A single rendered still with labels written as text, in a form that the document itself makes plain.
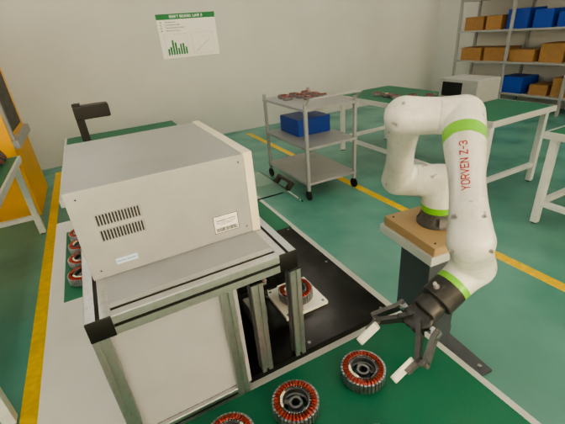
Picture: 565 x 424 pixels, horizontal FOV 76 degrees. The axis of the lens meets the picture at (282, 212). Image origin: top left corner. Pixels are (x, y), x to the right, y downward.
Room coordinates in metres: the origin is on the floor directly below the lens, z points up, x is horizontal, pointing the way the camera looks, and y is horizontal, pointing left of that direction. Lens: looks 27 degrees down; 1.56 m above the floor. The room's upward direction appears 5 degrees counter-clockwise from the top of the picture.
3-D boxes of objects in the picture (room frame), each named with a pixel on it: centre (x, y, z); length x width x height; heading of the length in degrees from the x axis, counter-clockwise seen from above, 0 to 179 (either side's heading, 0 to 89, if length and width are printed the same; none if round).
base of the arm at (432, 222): (1.35, -0.69, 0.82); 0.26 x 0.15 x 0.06; 116
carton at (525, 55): (6.43, -4.34, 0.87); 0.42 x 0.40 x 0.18; 25
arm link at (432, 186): (1.32, -0.63, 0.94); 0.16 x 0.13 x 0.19; 71
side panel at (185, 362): (0.57, 0.25, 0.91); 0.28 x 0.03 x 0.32; 116
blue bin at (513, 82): (6.49, -4.30, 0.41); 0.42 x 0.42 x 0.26; 24
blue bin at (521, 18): (6.56, -4.26, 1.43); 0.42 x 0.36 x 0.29; 113
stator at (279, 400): (0.56, 0.01, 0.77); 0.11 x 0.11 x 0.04
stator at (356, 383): (0.63, -0.17, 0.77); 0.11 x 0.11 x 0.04
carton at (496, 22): (6.96, -4.08, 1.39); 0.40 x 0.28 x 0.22; 116
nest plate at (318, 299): (0.93, -0.02, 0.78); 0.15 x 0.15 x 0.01; 26
